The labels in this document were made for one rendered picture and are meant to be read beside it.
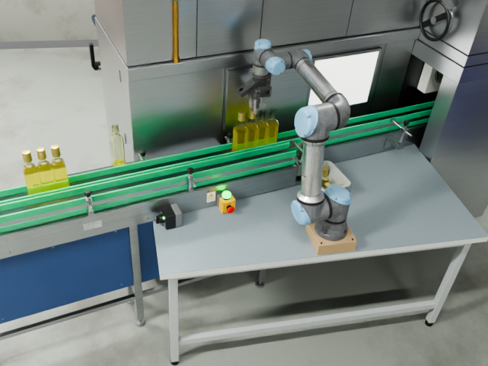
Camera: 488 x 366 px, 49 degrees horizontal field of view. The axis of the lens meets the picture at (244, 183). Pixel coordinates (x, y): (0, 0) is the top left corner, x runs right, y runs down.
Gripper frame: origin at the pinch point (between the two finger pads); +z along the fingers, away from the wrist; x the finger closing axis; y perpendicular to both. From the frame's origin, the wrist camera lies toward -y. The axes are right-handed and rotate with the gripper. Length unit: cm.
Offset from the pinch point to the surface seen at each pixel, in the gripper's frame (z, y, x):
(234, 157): 20.6, -11.3, -6.5
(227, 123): 12.3, -7.3, 11.8
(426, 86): 11, 119, 9
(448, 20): -37, 102, -7
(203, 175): 21.0, -30.2, -14.0
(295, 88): -0.7, 30.6, 12.0
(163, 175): 22, -48, -7
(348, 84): 2, 65, 12
